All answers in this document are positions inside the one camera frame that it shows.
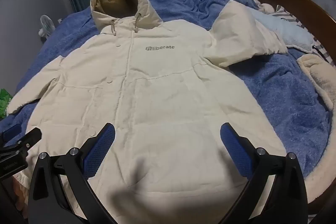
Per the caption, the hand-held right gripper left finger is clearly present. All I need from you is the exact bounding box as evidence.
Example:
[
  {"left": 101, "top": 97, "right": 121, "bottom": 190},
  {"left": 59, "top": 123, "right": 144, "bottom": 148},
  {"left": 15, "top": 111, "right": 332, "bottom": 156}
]
[{"left": 28, "top": 123, "right": 124, "bottom": 224}]

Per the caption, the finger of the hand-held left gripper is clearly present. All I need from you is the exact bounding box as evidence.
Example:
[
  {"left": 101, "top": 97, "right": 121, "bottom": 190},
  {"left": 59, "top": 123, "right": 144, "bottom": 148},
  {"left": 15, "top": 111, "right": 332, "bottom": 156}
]
[
  {"left": 0, "top": 129, "right": 43, "bottom": 159},
  {"left": 0, "top": 123, "right": 22, "bottom": 147}
]

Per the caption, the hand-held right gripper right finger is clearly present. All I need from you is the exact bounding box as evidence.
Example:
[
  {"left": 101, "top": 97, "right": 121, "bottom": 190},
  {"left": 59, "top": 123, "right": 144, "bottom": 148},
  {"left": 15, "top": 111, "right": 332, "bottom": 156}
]
[{"left": 220, "top": 122, "right": 308, "bottom": 224}]

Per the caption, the cream hooded coat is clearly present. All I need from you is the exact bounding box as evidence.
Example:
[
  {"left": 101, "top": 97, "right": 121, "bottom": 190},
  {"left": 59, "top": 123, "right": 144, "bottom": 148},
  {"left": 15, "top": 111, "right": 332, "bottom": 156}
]
[{"left": 7, "top": 0, "right": 289, "bottom": 224}]

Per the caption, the blue fleece blanket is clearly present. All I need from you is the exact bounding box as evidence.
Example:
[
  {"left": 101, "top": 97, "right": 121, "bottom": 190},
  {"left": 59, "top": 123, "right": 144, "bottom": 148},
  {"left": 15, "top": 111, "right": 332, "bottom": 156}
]
[{"left": 0, "top": 0, "right": 331, "bottom": 180}]

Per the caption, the cream fleece blanket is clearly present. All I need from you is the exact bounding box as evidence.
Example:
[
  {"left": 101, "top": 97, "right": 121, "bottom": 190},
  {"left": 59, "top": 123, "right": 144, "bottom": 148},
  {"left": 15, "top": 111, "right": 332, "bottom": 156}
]
[{"left": 297, "top": 53, "right": 336, "bottom": 206}]

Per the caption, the white standing fan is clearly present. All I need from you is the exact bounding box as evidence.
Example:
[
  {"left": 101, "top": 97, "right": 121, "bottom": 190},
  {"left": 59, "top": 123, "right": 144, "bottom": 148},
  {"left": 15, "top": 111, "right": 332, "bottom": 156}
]
[{"left": 38, "top": 15, "right": 56, "bottom": 42}]

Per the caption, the light blue pillow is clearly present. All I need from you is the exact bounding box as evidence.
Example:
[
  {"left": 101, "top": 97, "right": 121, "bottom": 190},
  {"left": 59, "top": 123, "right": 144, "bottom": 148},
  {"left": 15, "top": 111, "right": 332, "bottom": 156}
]
[{"left": 247, "top": 7, "right": 315, "bottom": 54}]

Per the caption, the grey striped cloth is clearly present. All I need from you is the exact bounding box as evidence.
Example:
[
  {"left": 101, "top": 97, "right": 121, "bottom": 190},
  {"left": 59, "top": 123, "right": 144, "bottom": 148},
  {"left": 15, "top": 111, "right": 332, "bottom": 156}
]
[{"left": 273, "top": 5, "right": 336, "bottom": 67}]

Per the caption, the brown wooden headboard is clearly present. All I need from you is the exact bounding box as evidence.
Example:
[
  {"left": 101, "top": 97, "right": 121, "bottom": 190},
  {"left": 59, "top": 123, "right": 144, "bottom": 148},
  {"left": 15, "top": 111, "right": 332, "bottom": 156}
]
[{"left": 252, "top": 0, "right": 336, "bottom": 48}]

